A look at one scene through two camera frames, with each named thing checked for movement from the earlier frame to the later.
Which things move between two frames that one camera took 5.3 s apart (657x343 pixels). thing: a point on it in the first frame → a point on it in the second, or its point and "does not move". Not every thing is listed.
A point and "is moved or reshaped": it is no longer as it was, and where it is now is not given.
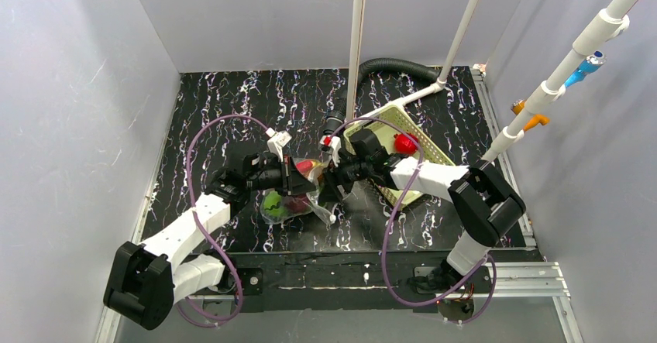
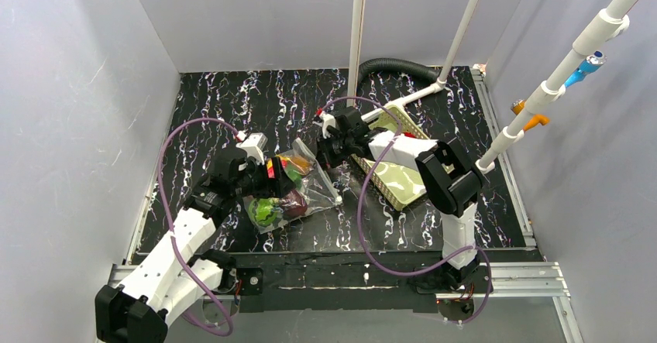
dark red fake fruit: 297,204 does not move
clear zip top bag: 277,208 is moved or reshaped
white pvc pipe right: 607,25 does not move
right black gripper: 338,171 → 328,142
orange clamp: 534,121 does not move
